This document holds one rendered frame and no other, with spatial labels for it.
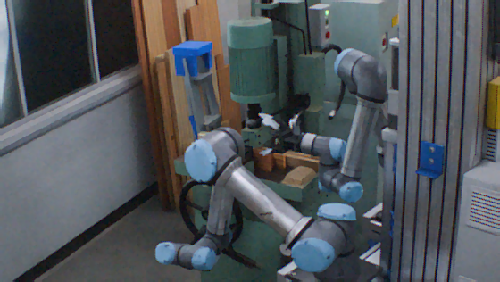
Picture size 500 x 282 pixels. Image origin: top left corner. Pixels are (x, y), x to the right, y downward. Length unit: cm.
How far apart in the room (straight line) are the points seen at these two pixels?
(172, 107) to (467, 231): 254
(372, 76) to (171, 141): 216
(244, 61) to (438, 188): 97
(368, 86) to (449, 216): 52
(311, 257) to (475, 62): 71
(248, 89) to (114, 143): 171
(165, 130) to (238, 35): 171
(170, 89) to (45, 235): 114
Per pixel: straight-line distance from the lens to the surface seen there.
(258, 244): 280
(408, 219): 212
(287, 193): 260
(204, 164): 200
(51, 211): 387
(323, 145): 239
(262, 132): 276
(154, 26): 414
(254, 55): 260
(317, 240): 195
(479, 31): 183
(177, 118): 416
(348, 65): 232
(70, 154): 391
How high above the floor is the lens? 202
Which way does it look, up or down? 22 degrees down
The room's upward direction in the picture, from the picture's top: 3 degrees counter-clockwise
